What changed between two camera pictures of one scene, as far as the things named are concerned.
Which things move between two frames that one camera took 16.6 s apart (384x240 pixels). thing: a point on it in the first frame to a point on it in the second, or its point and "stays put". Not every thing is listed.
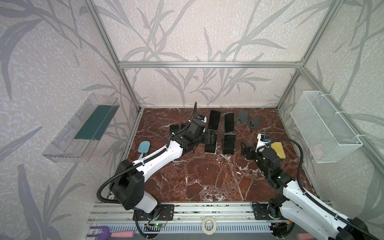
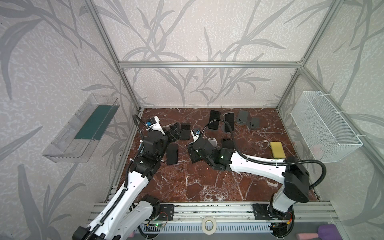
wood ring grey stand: [242, 118] stays put
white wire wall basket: [325, 134] stays put
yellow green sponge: [278, 148] stays put
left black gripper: [205, 138] to [172, 132]
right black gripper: [250, 153] to [197, 142]
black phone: [214, 120] stays put
